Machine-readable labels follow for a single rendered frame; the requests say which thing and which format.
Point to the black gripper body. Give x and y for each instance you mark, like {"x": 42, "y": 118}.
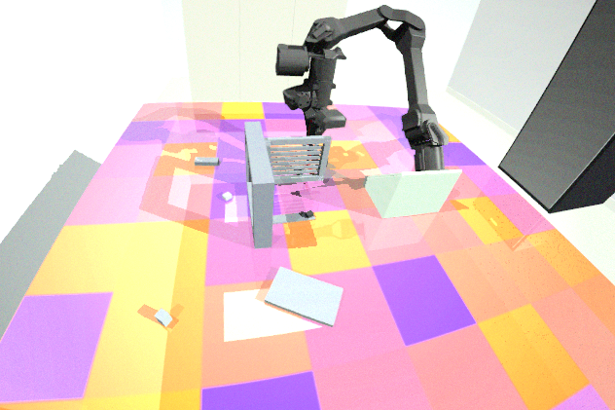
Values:
{"x": 325, "y": 118}

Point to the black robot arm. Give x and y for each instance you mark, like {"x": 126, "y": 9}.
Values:
{"x": 420, "y": 123}

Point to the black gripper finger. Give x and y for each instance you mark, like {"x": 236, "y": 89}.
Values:
{"x": 308, "y": 113}
{"x": 317, "y": 130}

